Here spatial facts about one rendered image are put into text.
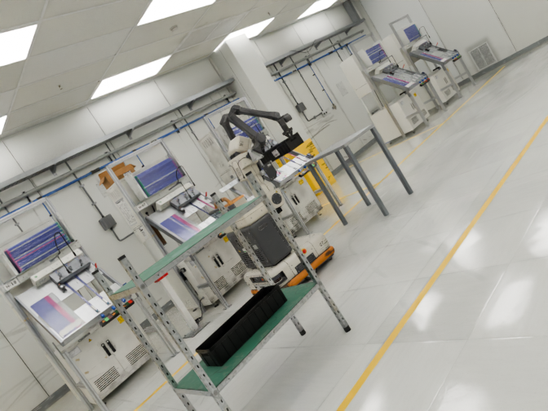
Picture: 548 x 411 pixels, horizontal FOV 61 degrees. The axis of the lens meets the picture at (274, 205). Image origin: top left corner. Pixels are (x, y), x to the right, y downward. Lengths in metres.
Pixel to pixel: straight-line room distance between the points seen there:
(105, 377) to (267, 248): 1.91
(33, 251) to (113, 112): 3.03
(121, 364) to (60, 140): 3.29
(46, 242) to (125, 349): 1.24
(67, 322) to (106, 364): 0.59
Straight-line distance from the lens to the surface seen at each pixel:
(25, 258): 4.80
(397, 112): 8.63
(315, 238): 4.15
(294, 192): 6.14
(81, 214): 6.59
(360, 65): 8.80
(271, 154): 4.46
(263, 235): 3.93
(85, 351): 4.69
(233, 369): 2.40
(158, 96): 7.65
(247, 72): 8.07
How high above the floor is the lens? 1.16
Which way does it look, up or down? 6 degrees down
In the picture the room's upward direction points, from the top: 32 degrees counter-clockwise
